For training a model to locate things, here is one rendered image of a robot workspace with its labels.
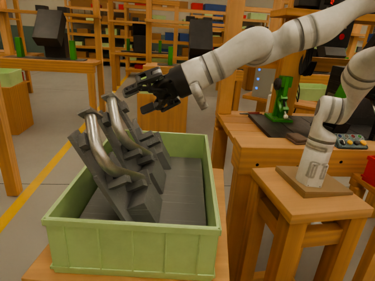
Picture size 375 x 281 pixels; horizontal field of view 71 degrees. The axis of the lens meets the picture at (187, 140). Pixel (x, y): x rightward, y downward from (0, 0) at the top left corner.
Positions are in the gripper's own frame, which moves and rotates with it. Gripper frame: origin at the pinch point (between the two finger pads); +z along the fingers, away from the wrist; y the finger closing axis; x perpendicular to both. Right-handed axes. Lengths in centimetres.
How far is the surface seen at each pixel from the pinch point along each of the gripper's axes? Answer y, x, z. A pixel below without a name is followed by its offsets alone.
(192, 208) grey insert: -33.2, 23.1, 1.7
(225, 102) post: -106, -48, -24
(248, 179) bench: -80, 11, -18
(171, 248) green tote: -13.0, 33.7, 4.9
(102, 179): -6.9, 12.9, 16.0
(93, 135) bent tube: 1.2, 4.6, 11.8
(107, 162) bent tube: -2.5, 11.1, 11.4
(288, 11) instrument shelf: -72, -67, -74
